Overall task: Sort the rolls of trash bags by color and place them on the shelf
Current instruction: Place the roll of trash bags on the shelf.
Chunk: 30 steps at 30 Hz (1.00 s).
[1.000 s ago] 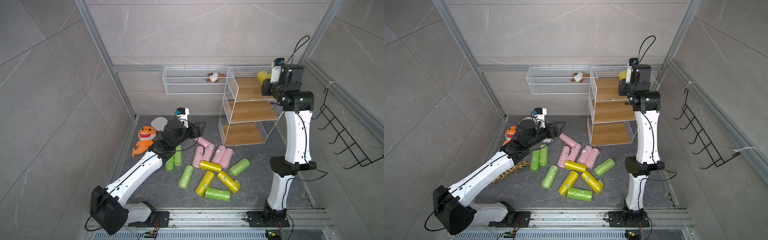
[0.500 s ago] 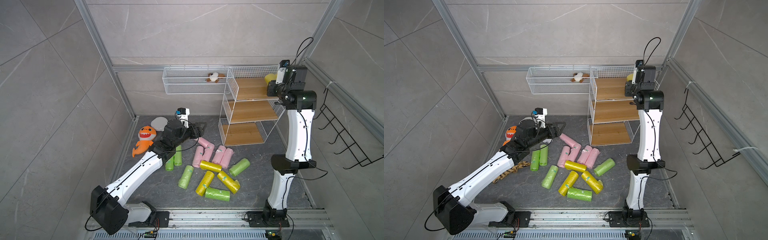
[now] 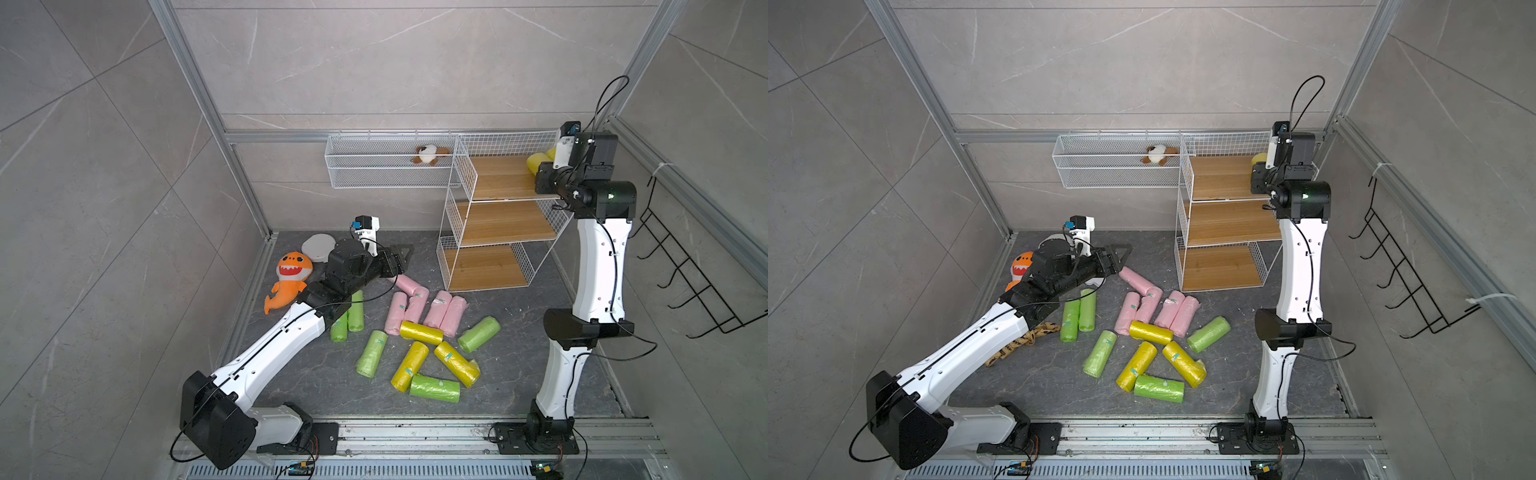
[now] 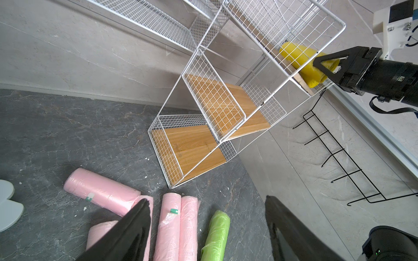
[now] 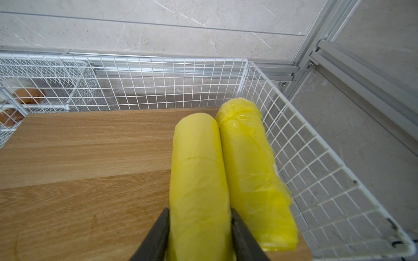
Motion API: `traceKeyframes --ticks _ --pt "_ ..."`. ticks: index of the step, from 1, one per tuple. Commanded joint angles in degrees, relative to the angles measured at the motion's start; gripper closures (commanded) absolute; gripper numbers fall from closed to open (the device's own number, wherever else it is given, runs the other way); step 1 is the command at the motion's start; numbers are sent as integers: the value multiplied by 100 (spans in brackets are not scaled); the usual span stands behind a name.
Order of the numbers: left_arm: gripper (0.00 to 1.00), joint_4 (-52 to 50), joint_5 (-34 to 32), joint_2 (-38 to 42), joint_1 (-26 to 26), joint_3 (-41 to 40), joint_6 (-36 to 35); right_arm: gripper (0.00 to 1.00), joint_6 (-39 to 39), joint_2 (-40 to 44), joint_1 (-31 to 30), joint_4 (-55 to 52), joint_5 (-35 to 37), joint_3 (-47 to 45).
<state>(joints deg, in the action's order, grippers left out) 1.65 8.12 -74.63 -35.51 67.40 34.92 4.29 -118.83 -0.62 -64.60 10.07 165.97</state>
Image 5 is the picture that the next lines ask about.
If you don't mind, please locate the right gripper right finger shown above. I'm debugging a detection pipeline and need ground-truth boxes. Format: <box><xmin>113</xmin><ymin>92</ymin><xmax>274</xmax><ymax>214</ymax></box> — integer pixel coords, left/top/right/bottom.
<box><xmin>231</xmin><ymin>208</ymin><xmax>270</xmax><ymax>261</ymax></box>

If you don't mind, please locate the yellow roll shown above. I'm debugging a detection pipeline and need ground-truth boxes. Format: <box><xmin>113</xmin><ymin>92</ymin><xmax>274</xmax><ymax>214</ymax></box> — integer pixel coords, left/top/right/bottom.
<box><xmin>216</xmin><ymin>98</ymin><xmax>299</xmax><ymax>251</ymax></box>

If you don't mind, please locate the brown white plush puppy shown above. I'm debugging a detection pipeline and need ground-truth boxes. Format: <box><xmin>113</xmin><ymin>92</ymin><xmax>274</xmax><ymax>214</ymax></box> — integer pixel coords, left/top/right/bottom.
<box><xmin>1</xmin><ymin>78</ymin><xmax>45</xmax><ymax>128</ymax></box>

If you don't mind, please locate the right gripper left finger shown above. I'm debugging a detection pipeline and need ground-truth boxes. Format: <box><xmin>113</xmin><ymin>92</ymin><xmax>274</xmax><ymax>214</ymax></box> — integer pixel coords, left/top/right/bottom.
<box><xmin>129</xmin><ymin>208</ymin><xmax>170</xmax><ymax>261</ymax></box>

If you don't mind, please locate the white three-tier wire shelf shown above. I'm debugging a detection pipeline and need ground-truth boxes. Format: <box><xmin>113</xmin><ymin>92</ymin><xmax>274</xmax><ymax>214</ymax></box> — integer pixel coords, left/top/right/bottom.
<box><xmin>1</xmin><ymin>53</ymin><xmax>418</xmax><ymax>261</ymax></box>

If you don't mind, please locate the yellow roll horizontal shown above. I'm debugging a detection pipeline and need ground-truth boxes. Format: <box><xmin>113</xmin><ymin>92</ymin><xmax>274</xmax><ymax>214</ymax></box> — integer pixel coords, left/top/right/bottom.
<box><xmin>166</xmin><ymin>113</ymin><xmax>235</xmax><ymax>261</ymax></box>

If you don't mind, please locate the white wall wire basket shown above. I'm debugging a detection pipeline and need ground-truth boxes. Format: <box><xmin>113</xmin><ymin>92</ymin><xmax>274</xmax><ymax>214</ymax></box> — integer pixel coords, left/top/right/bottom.
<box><xmin>1</xmin><ymin>54</ymin><xmax>105</xmax><ymax>113</ymax></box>

